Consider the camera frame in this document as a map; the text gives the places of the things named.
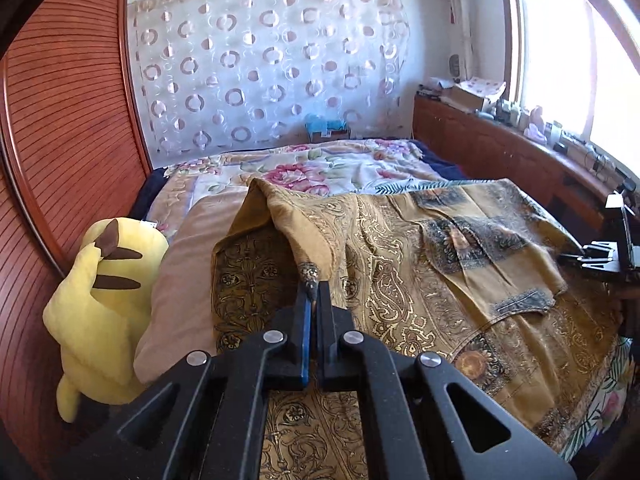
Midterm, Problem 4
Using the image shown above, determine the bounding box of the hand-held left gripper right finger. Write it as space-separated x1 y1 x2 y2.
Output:
317 281 577 480

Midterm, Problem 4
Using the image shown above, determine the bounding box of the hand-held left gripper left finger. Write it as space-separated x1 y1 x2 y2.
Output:
50 280 316 480

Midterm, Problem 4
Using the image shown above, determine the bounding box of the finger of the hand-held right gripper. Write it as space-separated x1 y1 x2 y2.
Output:
556 254 621 275
580 241 617 260

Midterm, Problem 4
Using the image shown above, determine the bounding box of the golden patterned garment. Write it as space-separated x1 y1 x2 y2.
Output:
210 177 626 480

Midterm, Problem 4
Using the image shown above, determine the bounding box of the pink pillow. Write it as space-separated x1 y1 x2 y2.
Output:
134 191 251 386

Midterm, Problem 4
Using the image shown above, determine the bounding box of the low wooden cabinet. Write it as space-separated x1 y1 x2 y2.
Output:
412 95 626 231

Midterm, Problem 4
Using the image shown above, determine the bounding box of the floral quilt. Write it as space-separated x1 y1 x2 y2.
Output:
147 137 446 221

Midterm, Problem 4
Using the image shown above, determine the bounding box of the palm leaf printed bedsheet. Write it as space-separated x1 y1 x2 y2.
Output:
372 179 633 463

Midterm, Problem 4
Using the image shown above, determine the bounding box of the wooden framed window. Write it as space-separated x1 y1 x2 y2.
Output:
505 0 640 171

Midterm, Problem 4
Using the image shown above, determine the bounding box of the cardboard box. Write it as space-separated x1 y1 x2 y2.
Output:
440 85 488 112

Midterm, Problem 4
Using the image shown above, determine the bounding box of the yellow plush toy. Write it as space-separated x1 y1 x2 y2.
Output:
42 217 170 423

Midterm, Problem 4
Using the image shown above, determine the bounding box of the blue toy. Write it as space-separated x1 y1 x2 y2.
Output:
305 114 348 136

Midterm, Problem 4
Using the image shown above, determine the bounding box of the circle-patterned sheer curtain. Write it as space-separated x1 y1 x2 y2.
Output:
127 0 416 158

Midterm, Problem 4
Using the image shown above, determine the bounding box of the patterned window curtain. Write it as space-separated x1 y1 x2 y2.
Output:
440 0 476 81

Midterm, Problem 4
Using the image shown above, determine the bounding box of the wooden louvered wardrobe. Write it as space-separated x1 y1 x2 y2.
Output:
0 0 153 461

